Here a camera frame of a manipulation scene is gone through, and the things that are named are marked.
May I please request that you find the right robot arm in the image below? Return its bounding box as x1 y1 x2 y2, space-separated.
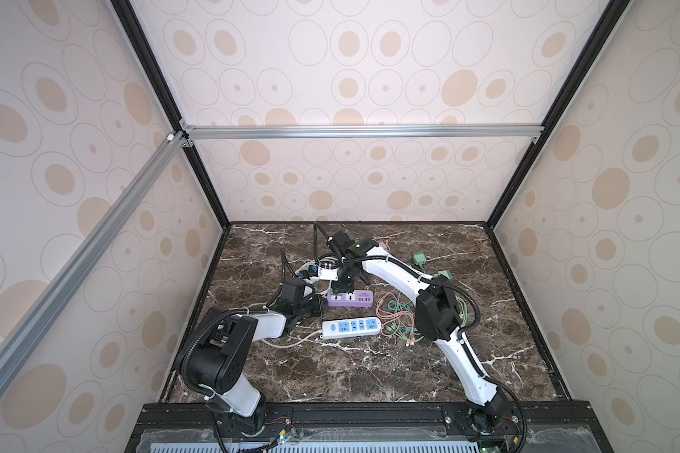
315 231 527 438

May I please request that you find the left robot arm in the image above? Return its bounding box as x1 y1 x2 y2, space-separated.
173 277 322 418

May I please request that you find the purple power strip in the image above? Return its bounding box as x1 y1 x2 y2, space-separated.
327 290 374 309

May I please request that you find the white blue power strip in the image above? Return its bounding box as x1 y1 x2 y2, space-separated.
321 317 382 340

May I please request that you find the light green charger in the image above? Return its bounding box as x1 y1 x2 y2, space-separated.
434 270 453 281

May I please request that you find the purple strip white cord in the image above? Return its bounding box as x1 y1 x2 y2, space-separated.
292 257 341 298

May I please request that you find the white strip grey cord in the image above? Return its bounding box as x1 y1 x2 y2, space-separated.
260 308 324 349

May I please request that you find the teal usb cable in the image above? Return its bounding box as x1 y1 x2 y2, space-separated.
384 299 426 335

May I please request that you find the pink usb cable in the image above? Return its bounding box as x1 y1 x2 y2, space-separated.
375 293 426 347

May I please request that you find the green usb cable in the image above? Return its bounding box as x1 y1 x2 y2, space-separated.
396 265 470 341

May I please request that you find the horizontal aluminium rail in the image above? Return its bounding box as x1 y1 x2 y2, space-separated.
185 124 544 141

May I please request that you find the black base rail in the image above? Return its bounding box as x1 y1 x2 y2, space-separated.
126 401 612 452

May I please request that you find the left aluminium rail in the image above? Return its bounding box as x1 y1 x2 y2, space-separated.
0 130 188 398

